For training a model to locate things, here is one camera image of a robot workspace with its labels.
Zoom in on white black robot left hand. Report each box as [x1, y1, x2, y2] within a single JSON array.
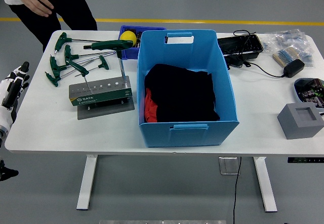
[[0, 61, 30, 130]]

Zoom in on large green T-handle hex key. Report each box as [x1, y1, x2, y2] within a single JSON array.
[[83, 39, 134, 86]]

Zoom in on green silver SATA tool stand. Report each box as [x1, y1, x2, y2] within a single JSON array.
[[68, 76, 135, 120]]

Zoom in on large light blue folding box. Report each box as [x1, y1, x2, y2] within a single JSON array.
[[136, 29, 240, 148]]

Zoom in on person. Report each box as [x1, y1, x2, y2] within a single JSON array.
[[0, 0, 98, 53]]

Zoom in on yellow ball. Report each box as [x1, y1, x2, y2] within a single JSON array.
[[119, 30, 138, 48]]

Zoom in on small dark blue bin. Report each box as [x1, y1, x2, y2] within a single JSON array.
[[118, 25, 167, 61]]

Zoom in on dark brown small parts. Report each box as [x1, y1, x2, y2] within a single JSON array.
[[126, 29, 143, 49]]

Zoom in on white table leg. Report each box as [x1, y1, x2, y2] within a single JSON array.
[[253, 156, 278, 212], [76, 154, 99, 211]]

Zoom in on red cloth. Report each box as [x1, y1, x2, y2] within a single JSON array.
[[144, 87, 159, 123]]

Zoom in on black cloth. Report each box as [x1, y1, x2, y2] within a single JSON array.
[[144, 63, 221, 123]]

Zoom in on black rectangular tray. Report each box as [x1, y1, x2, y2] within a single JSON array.
[[217, 33, 264, 58]]

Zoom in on metal floor plate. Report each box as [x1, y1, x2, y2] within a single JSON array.
[[218, 156, 241, 175]]

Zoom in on taped resistor strip bundle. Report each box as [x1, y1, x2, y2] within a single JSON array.
[[272, 46, 302, 68]]

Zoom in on clear bags of blue resistors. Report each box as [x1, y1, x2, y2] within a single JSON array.
[[263, 28, 316, 69]]

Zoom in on light blue shallow tray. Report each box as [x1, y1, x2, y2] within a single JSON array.
[[293, 77, 324, 110]]

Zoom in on grey block with square recess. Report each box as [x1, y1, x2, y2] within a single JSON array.
[[276, 102, 324, 140]]

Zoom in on mixed electronic parts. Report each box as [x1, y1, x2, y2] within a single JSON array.
[[297, 78, 324, 108]]

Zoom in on black table control panel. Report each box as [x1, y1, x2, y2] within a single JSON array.
[[287, 156, 324, 163]]

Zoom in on black device with thin cable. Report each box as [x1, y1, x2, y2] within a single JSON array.
[[224, 29, 258, 70]]

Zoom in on black hanging cable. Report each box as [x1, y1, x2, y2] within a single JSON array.
[[232, 156, 242, 224]]

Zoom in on black power adapter with cord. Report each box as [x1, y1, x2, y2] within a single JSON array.
[[247, 58, 306, 78]]

